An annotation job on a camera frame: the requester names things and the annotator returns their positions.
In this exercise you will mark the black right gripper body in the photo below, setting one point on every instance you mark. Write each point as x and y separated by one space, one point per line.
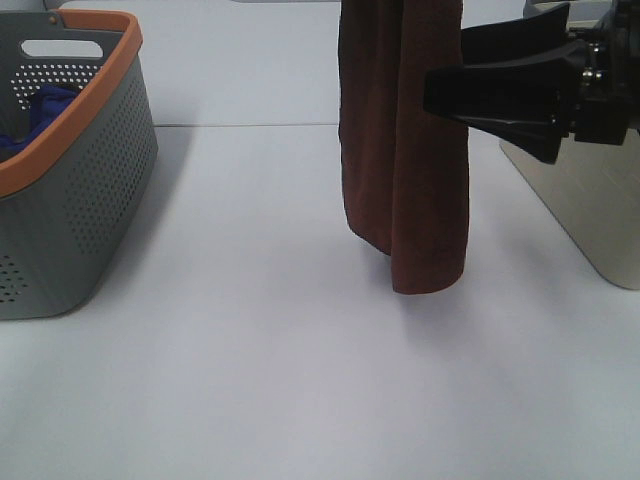
607 107

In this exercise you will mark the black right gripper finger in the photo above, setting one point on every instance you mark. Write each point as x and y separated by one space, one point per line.
535 40
528 102

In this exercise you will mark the brown towel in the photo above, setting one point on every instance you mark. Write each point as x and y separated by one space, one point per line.
405 172

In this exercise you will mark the beige bin with grey rim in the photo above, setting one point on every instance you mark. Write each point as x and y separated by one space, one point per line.
593 189

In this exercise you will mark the grey basket with orange rim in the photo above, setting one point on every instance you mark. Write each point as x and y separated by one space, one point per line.
68 198

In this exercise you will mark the blue cloth in basket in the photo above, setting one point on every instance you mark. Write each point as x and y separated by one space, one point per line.
45 106

